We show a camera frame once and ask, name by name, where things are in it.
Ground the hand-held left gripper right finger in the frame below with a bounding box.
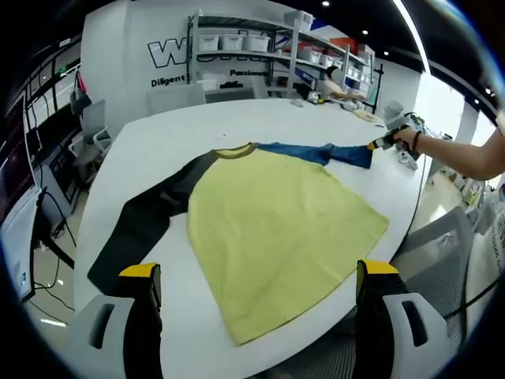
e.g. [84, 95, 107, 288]
[356, 259, 449, 379]

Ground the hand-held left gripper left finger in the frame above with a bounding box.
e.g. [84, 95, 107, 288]
[74, 262, 163, 379]

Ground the yellow grey blue garment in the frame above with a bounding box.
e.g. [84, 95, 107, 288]
[87, 141, 391, 347]

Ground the person's right hand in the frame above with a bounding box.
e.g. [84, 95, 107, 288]
[392, 125, 422, 153]

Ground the small white device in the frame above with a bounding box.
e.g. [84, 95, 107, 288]
[396, 149, 420, 171]

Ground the black tripod stand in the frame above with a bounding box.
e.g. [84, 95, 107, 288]
[370, 62, 386, 115]

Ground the grey metal storage shelf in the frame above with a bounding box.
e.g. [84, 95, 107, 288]
[188, 13, 299, 99]
[291, 21, 376, 96]

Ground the grey mesh office chair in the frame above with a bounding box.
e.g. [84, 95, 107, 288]
[390, 205, 481, 344]

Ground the black box under desk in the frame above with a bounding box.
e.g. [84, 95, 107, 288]
[33, 193, 76, 253]

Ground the white cabinet with black panels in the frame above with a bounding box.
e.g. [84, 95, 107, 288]
[41, 133, 86, 216]

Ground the metal shelf with white bins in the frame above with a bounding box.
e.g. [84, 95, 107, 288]
[199, 10, 374, 84]

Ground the black desktop monitor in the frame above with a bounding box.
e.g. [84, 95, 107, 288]
[24, 126, 43, 157]

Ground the white office chair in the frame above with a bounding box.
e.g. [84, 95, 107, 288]
[69, 99, 114, 167]

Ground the grey hanging bag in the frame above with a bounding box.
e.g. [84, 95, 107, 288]
[69, 70, 92, 115]

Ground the black cable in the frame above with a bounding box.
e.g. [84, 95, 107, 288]
[445, 282, 505, 319]

